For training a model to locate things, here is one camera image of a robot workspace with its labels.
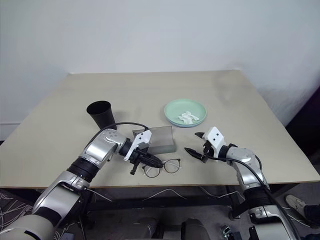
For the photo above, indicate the white sneaker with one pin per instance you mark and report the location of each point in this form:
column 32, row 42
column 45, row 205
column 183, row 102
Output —
column 295, row 203

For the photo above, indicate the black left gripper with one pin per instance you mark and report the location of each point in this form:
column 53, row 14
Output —
column 140, row 156

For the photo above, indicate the black plastic cup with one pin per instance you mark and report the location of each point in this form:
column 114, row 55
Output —
column 102, row 116

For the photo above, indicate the black metal table frame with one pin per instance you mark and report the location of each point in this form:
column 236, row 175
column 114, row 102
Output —
column 160, row 202

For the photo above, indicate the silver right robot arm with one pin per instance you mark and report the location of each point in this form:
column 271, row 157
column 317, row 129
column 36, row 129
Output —
column 243, row 155

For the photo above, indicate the grey open glasses case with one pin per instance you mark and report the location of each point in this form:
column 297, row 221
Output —
column 160, row 140

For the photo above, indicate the dark rounded shape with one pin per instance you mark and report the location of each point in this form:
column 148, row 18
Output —
column 194, row 230

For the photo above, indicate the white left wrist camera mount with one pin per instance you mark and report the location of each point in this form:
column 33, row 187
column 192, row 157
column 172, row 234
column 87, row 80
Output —
column 140, row 137

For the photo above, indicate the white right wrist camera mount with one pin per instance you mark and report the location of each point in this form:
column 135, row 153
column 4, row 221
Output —
column 214, row 136

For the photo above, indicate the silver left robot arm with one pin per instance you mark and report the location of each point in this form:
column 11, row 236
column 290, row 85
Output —
column 100, row 147

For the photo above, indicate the mint green plate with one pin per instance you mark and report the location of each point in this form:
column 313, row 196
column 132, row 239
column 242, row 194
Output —
column 175, row 110

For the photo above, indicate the light blue plate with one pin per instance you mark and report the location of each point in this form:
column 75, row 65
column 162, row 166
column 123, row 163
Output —
column 183, row 126

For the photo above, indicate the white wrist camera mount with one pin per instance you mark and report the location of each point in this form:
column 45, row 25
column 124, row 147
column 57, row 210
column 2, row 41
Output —
column 214, row 136
column 140, row 137

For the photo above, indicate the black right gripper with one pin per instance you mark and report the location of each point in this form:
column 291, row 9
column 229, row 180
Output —
column 208, row 152

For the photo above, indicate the dark trouser leg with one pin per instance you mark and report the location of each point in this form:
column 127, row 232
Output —
column 312, row 215

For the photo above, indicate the dark purple panel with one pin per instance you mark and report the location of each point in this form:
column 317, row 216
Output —
column 306, row 125

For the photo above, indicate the thin black rimmed glasses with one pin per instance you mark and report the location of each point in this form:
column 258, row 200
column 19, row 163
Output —
column 172, row 166

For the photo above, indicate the crumpled white paper wrapper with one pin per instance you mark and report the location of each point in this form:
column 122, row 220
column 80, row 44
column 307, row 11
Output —
column 187, row 117

